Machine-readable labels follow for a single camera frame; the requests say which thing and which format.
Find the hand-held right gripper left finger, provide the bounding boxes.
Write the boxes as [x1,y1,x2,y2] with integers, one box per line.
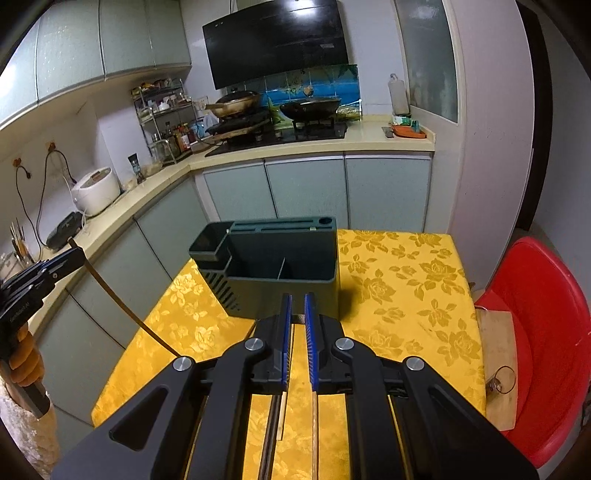
[51,292,293,480]

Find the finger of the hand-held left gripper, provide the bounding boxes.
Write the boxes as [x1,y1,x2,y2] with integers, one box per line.
[28,255,86,289]
[37,248,85,273]

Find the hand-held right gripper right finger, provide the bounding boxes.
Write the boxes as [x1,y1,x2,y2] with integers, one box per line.
[304,292,541,480]

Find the dark green utensil holder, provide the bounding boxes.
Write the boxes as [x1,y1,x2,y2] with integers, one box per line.
[188,215,341,319]

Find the person's left forearm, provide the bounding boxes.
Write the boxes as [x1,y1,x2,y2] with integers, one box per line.
[0,387,62,477]

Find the person's left hand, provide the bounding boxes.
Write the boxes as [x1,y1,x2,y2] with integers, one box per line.
[10,333,45,387]

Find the black electric griddle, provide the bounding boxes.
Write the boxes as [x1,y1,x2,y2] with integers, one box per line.
[45,212,85,250]

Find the upright wooden chopsticks bundle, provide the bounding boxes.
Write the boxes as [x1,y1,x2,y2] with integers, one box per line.
[9,217,31,265]

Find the white rice cooker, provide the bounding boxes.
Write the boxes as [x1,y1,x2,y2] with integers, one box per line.
[71,167,122,217]

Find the yellow floral tablecloth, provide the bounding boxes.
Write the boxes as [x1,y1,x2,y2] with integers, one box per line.
[91,229,485,480]

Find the pale green lower cabinets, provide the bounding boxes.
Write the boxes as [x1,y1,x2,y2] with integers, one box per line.
[37,154,435,425]

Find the pale green cabinets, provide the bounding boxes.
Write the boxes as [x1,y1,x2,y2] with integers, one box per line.
[0,0,193,132]
[37,154,435,425]

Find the metal spice rack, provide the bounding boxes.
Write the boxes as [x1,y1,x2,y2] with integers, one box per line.
[130,78,197,166]

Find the wooden cutting board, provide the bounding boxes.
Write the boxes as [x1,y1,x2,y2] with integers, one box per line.
[475,308,518,432]

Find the black glass gas stove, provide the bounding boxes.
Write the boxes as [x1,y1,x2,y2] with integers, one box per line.
[204,121,348,158]

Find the pale green upper cabinets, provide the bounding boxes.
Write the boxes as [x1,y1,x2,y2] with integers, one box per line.
[0,0,193,132]

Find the black portable burner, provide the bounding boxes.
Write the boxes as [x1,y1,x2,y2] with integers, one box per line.
[206,111,274,139]

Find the orange tray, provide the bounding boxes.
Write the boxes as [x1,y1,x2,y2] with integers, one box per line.
[390,122,428,140]

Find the red plastic chair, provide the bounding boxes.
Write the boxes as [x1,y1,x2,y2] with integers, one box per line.
[474,237,591,467]

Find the black wok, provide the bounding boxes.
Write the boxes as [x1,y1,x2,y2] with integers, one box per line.
[279,96,342,121]

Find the golden frying pan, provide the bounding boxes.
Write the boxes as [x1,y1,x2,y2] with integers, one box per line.
[204,90,262,118]

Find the blue seascape tile mural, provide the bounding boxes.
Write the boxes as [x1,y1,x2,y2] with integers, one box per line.
[240,64,361,123]

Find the white plastic bottle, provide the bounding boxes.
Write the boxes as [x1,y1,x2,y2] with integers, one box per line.
[388,73,411,116]

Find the black range hood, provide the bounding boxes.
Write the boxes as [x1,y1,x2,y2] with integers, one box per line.
[202,0,350,90]

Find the frosted glass door panel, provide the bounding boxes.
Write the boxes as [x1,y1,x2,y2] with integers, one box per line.
[394,0,460,124]

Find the black power cord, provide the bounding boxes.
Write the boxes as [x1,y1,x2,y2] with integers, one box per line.
[36,148,78,250]

